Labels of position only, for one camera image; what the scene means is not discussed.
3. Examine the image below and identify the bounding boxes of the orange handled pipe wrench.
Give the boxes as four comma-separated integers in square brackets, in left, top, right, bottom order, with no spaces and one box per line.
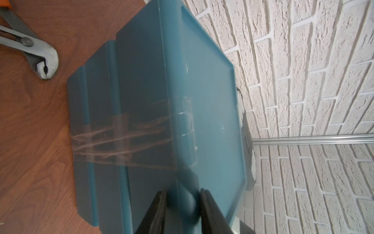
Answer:
[1,1,59,80]

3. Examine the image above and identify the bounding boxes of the teal drawer cabinet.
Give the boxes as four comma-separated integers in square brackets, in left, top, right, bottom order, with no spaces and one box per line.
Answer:
[67,1,246,234]

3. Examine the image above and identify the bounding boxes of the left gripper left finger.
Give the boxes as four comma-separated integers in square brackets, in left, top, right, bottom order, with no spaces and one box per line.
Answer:
[135,191,167,234]

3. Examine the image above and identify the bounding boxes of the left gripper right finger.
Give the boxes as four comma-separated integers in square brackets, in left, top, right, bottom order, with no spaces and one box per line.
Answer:
[200,189,233,234]

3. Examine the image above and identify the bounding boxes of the right corner aluminium profile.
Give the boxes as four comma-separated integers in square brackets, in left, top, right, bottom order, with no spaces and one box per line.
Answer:
[252,134,374,145]

